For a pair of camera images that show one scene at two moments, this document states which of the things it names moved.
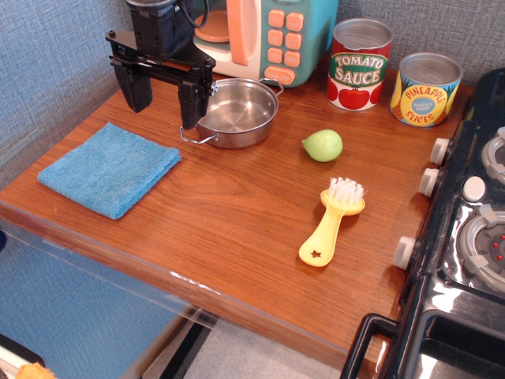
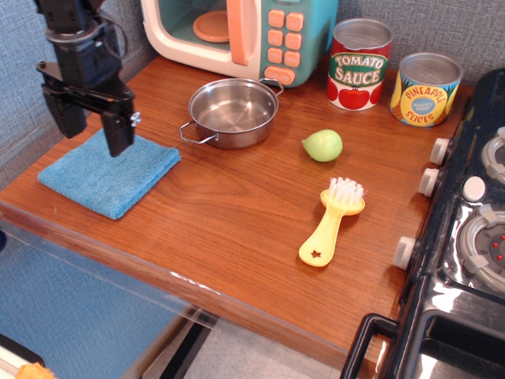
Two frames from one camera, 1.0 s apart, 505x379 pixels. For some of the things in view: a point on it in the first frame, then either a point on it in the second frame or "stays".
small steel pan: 241,113 stays
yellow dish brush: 344,196 stays
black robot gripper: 161,43 -> 88,59
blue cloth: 109,169 stays
